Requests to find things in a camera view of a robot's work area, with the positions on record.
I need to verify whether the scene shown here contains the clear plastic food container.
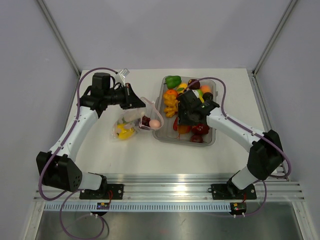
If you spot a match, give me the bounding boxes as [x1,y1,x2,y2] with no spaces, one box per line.
[153,76,216,147]

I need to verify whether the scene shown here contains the orange peach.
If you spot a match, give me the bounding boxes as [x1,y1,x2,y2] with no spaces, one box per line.
[200,85,212,94]

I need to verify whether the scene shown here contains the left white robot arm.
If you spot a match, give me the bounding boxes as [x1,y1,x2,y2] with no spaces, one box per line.
[36,67,146,201]

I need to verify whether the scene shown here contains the aluminium frame post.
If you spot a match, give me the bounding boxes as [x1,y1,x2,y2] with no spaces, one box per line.
[35,0,81,78]
[252,0,300,77]

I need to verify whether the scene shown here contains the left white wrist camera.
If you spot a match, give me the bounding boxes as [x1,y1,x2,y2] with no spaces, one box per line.
[114,68,130,86]

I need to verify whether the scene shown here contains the left aluminium frame post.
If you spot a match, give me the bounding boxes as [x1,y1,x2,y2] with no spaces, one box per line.
[35,0,81,78]

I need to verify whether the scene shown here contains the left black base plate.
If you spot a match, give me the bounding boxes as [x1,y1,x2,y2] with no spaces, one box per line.
[79,183,124,200]

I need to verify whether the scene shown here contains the slotted white cable duct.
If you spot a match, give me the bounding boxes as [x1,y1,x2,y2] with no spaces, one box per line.
[44,202,231,213]

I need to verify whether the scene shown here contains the clear pink zip top bag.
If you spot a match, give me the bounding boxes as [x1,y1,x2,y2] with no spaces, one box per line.
[111,97,164,141]

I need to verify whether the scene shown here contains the red crayfish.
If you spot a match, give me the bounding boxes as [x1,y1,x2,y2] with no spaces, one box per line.
[172,117,180,139]

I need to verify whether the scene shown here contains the pink egg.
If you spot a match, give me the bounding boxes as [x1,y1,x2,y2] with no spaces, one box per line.
[148,119,161,129]

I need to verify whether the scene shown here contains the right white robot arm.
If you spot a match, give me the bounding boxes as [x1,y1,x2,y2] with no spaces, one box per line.
[177,90,285,199]

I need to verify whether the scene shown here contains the dark red apple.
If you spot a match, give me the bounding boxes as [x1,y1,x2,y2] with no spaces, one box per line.
[190,134,204,143]

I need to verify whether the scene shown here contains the yellow lemon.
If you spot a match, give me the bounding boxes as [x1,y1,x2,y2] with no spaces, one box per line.
[176,82,188,94]

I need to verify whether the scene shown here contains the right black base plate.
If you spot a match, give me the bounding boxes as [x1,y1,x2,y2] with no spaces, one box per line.
[207,183,257,200]

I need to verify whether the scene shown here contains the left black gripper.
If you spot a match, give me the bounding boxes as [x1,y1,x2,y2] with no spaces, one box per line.
[104,83,146,110]

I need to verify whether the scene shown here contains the aluminium mounting rail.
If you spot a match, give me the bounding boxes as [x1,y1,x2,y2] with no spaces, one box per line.
[33,172,306,202]

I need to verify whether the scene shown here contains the orange tangerine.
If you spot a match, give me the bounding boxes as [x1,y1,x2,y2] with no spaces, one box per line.
[163,89,178,100]

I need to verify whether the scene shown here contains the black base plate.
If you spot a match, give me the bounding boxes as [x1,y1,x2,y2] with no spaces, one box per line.
[79,183,124,200]
[207,183,257,200]

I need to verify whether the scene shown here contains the right aluminium frame post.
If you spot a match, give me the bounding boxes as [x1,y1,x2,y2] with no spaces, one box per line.
[252,0,300,77]

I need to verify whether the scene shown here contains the green bell pepper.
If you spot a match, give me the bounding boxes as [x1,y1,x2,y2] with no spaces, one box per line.
[164,75,182,89]

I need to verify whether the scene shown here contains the dark red grape bunch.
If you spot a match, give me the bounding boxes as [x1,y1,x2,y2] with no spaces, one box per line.
[140,115,151,130]

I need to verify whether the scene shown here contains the red bell pepper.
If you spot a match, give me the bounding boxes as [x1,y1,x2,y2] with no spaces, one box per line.
[192,123,210,135]

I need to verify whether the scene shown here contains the yellow bell pepper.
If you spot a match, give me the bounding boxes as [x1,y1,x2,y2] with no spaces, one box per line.
[115,123,136,140]

